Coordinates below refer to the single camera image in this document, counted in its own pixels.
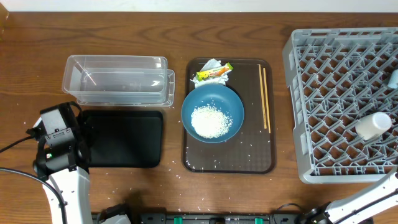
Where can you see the dark blue bowl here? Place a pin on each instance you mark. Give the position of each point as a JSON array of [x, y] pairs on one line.
[[220, 96]]

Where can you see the crumpled white tissue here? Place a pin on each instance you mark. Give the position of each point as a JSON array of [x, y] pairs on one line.
[[218, 79]]

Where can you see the light blue small bowl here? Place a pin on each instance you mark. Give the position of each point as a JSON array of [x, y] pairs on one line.
[[393, 81]]

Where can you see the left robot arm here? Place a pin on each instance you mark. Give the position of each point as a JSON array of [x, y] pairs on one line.
[[62, 162]]

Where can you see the brown serving tray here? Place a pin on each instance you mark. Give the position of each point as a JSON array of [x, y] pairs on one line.
[[252, 150]]

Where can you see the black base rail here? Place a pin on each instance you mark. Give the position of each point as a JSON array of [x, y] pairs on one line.
[[161, 216]]

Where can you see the black tray bin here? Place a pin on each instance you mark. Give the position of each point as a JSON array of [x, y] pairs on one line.
[[123, 138]]

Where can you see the grey dishwasher rack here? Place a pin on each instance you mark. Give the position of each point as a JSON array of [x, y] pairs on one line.
[[336, 77]]

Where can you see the white rice pile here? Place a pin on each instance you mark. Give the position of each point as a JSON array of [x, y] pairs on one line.
[[209, 122]]

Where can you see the right wooden chopstick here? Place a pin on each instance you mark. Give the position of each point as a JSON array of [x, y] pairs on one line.
[[267, 101]]

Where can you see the white cup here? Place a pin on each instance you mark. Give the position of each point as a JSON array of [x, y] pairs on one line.
[[373, 125]]

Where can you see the wooden chopstick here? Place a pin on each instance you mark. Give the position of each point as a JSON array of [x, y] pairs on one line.
[[267, 101], [262, 97]]

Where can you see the left wooden chopstick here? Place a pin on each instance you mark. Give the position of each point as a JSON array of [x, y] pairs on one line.
[[262, 97]]

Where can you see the clear plastic bin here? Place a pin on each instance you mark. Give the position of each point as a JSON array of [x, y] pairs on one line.
[[119, 80]]

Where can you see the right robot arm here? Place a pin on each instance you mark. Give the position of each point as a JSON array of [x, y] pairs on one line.
[[359, 207]]

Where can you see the yellow green snack wrapper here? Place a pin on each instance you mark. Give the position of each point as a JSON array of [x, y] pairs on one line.
[[214, 72]]

